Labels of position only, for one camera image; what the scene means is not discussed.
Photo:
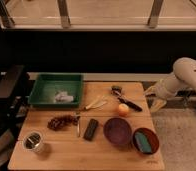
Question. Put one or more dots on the green plastic tray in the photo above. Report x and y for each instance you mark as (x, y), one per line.
(47, 85)

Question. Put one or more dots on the white crumpled object in tray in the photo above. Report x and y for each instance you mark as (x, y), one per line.
(63, 97)

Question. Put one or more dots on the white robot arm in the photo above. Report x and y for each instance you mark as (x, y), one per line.
(183, 76)

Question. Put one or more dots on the black rectangular block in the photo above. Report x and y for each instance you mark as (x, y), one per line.
(90, 130)

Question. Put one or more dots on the purple bowl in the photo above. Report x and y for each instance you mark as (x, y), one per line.
(117, 131)

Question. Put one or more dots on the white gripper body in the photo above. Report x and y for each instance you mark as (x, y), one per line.
(165, 88)

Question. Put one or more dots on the teal sponge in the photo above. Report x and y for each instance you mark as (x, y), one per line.
(142, 143)

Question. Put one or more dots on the small knife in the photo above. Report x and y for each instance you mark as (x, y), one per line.
(78, 126)

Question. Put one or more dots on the black chair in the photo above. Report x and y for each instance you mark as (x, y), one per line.
(13, 89)

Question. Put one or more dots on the metal cup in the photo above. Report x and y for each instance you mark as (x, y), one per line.
(33, 142)

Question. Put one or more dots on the red bowl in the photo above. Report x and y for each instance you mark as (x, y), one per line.
(152, 139)

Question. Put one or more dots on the dark red grape bunch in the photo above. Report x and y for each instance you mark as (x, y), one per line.
(60, 122)

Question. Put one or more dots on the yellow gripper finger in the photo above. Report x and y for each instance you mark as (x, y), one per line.
(157, 105)
(150, 91)

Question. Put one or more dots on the orange fruit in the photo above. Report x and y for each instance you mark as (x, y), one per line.
(123, 110)

